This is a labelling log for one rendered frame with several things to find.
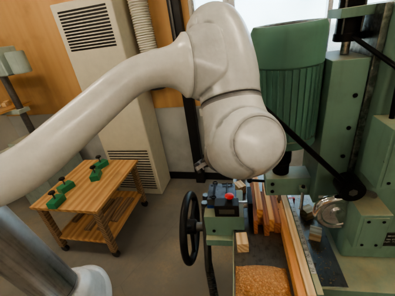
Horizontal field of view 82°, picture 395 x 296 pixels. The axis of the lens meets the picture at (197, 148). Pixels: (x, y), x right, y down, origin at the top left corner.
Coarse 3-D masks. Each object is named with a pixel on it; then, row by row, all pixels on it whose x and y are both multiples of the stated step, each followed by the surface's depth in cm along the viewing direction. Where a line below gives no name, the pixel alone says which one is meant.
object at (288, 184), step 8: (296, 168) 76; (304, 168) 75; (264, 176) 78; (272, 176) 74; (280, 176) 73; (288, 176) 72; (296, 176) 72; (304, 176) 71; (264, 184) 80; (272, 184) 73; (280, 184) 73; (288, 184) 73; (296, 184) 72; (304, 184) 72; (272, 192) 74; (280, 192) 75; (288, 192) 74; (296, 192) 74
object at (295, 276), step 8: (280, 200) 82; (280, 216) 75; (288, 232) 70; (288, 240) 67; (288, 248) 65; (288, 256) 63; (288, 264) 64; (296, 264) 60; (296, 272) 59; (296, 280) 57; (296, 288) 55; (304, 288) 55
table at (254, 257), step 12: (252, 228) 77; (216, 240) 79; (228, 240) 78; (252, 240) 73; (264, 240) 73; (276, 240) 72; (252, 252) 70; (264, 252) 69; (276, 252) 69; (240, 264) 67; (252, 264) 66; (264, 264) 66; (276, 264) 65; (288, 276) 62
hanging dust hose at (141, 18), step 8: (128, 0) 168; (136, 0) 166; (144, 0) 168; (136, 8) 168; (144, 8) 169; (136, 16) 171; (144, 16) 171; (136, 24) 174; (144, 24) 173; (136, 32) 177; (144, 32) 176; (152, 32) 179; (144, 40) 178; (152, 40) 180; (144, 48) 181; (152, 48) 183; (160, 88) 196
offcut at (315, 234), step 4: (312, 228) 82; (316, 228) 82; (320, 228) 82; (312, 232) 81; (316, 232) 80; (320, 232) 80; (312, 236) 81; (316, 236) 80; (320, 236) 79; (316, 240) 81; (320, 240) 80
